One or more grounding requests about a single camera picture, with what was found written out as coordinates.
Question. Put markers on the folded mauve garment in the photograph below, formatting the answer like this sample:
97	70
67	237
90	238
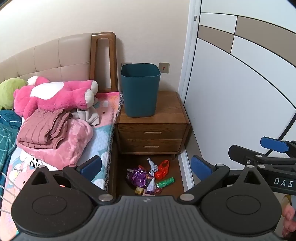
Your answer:
41	129

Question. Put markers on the beige padded headboard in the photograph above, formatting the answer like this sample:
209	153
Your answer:
46	58

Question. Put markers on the red plastic bag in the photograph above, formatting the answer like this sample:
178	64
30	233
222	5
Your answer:
161	171

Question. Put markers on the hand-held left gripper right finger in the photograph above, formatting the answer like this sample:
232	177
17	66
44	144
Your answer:
201	165

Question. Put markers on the beige wall socket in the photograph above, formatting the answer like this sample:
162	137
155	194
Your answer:
126	63

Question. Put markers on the purple snack wrapper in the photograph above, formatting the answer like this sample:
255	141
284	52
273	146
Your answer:
138	176

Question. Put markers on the green plush toy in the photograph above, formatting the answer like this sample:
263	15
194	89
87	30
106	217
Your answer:
9	91

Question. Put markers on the wooden nightstand drawer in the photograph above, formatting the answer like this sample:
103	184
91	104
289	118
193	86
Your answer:
152	132
151	146

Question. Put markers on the teal plastic bin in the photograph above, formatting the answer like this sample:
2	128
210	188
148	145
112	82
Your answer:
140	92

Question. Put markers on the pink plush toy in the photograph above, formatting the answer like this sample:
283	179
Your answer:
57	95

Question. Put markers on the wooden nightstand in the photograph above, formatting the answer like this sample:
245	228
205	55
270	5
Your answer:
166	111

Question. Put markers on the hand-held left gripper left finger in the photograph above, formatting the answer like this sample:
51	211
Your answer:
91	168

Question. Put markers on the person's right hand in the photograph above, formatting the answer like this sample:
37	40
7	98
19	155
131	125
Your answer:
289	215

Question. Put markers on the printed pink bed sheet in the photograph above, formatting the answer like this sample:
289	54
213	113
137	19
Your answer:
104	132

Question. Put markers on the small red candy wrapper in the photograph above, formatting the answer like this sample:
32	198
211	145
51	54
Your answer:
158	191

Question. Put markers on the beige wall switch red dot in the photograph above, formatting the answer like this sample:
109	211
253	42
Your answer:
164	67

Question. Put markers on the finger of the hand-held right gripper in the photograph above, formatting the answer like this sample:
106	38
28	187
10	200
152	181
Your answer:
275	143
259	160

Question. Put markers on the white baseboard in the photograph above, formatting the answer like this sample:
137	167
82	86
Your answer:
185	164

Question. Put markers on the wooden bed frame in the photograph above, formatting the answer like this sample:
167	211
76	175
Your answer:
113	166

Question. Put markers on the teal blanket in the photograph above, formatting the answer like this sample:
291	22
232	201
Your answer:
8	134

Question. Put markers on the white and brown wardrobe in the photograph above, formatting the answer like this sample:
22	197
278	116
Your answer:
231	92

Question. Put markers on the pink fleece blanket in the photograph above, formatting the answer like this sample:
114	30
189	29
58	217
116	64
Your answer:
71	146

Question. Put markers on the small yellow packet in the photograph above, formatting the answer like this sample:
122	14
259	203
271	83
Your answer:
139	190

